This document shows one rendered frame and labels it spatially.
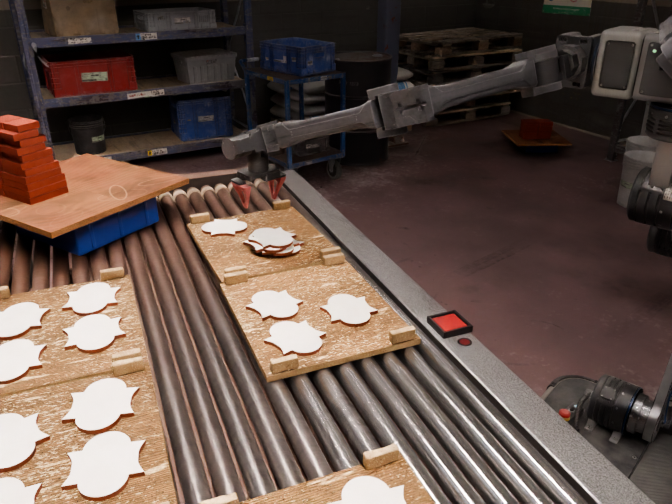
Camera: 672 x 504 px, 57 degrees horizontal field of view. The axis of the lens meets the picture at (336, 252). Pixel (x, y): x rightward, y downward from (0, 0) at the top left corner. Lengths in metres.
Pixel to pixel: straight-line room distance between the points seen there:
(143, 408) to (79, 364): 0.22
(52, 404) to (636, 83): 1.44
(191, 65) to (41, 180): 3.80
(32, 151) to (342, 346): 1.08
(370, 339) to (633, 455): 1.15
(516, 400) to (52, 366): 0.93
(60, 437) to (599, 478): 0.91
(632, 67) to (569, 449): 0.90
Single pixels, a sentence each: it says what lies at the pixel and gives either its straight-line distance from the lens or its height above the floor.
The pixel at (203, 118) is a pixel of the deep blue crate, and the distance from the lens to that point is 5.80.
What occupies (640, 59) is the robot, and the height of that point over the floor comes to 1.47.
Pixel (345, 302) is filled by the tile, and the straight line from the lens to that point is 1.46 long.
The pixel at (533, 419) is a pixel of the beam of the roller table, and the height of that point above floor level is 0.91.
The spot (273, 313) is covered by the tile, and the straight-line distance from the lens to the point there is 1.43.
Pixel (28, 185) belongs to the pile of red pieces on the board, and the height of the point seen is 1.10.
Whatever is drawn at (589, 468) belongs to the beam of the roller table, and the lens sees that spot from 1.17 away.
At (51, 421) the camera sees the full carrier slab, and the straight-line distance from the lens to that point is 1.25.
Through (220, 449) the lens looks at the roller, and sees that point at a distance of 1.14.
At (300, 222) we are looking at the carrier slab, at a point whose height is 0.94.
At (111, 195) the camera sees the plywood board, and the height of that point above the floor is 1.04.
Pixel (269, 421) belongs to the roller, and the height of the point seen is 0.92.
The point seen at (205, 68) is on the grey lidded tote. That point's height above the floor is 0.76.
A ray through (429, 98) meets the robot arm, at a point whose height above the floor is 1.42.
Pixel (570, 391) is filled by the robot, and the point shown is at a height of 0.24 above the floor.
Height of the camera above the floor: 1.70
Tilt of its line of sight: 26 degrees down
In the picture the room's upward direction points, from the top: straight up
